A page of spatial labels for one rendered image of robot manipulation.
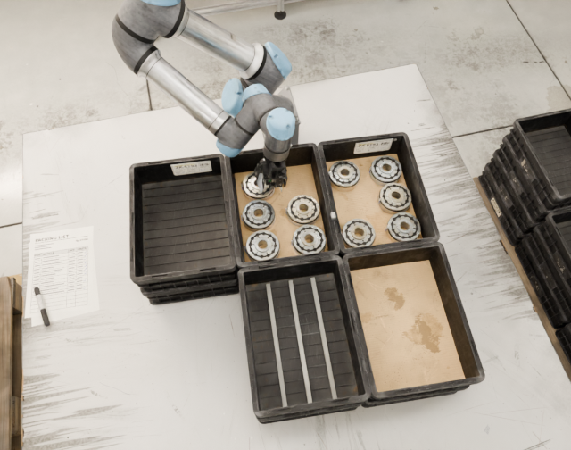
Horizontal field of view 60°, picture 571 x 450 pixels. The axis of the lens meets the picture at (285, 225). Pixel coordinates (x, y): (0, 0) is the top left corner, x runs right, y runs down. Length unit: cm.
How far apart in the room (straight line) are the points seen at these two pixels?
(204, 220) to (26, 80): 204
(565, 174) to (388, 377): 130
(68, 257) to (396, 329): 109
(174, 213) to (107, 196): 34
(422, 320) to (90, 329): 101
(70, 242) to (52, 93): 159
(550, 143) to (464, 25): 138
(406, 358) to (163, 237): 81
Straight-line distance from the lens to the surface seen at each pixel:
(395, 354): 146
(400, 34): 342
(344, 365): 143
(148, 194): 168
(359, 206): 161
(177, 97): 145
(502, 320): 173
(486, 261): 179
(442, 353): 150
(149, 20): 142
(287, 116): 132
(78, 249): 180
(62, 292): 176
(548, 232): 228
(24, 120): 321
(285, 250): 152
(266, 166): 148
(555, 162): 240
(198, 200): 163
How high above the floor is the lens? 222
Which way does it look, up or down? 63 degrees down
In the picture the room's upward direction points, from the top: 1 degrees clockwise
